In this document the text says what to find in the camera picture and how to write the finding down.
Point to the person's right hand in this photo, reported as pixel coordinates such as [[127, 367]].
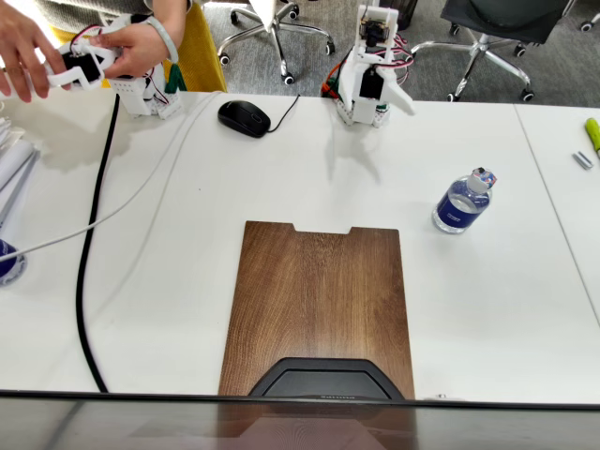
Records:
[[23, 51]]

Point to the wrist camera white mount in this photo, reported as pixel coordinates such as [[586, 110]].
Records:
[[375, 30]]

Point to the white paper stack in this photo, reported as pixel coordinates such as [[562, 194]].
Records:
[[14, 164]]

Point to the black computer mouse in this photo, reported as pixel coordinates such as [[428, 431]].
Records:
[[244, 117]]

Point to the person's left hand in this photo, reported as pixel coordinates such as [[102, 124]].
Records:
[[140, 47]]

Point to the brown wooden board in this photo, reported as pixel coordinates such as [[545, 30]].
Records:
[[314, 290]]

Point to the green table clamp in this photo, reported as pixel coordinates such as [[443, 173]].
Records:
[[334, 87], [175, 82]]

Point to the blue and white cup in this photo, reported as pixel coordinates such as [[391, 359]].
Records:
[[9, 265]]

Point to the blue label water bottle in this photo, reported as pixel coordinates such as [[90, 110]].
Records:
[[461, 208]]

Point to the small grey metal piece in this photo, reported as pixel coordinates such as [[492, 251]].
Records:
[[583, 160]]

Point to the black Philips monitor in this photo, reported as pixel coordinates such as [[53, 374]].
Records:
[[300, 426]]

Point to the white leader arm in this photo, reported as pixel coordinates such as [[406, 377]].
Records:
[[136, 94]]

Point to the yellow skirt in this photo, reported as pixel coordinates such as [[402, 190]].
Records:
[[201, 56]]

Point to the office chair caster leg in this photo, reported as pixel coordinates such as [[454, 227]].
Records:
[[587, 25]]

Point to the green marker pen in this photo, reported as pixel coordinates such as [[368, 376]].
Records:
[[593, 133]]

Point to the black bin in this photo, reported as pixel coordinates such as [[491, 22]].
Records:
[[408, 11]]

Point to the person's left forearm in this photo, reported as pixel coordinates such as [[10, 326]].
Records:
[[175, 14]]

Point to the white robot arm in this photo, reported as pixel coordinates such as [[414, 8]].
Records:
[[361, 115]]

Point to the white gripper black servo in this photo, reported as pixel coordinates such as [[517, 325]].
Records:
[[368, 87]]

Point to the black seat office chair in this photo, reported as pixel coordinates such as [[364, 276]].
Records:
[[506, 14]]

